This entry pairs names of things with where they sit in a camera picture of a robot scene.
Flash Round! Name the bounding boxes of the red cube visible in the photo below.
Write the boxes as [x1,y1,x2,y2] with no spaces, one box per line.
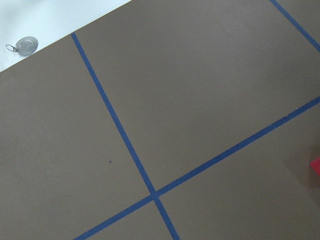
[310,157,320,176]

